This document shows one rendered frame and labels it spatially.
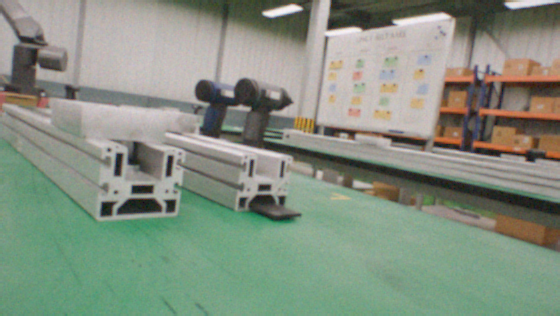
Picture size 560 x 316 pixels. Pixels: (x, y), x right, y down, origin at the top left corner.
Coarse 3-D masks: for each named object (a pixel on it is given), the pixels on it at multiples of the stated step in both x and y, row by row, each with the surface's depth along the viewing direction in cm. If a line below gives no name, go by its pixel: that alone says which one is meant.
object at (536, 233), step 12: (12, 96) 277; (24, 96) 278; (372, 192) 465; (384, 192) 452; (396, 192) 445; (504, 216) 346; (504, 228) 345; (516, 228) 336; (528, 228) 328; (540, 228) 320; (552, 228) 324; (528, 240) 327; (540, 240) 320; (552, 240) 327
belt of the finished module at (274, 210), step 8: (256, 200) 61; (264, 200) 62; (256, 208) 56; (264, 208) 56; (272, 208) 57; (280, 208) 58; (288, 208) 59; (272, 216) 54; (280, 216) 54; (288, 216) 55; (296, 216) 56
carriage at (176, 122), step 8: (160, 112) 80; (168, 112) 81; (176, 112) 90; (168, 120) 81; (176, 120) 82; (184, 120) 84; (192, 120) 85; (168, 128) 81; (176, 128) 83; (184, 128) 84; (192, 128) 85
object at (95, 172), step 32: (0, 128) 102; (32, 128) 72; (32, 160) 70; (64, 160) 54; (96, 160) 47; (128, 160) 56; (160, 160) 48; (96, 192) 43; (128, 192) 45; (160, 192) 48
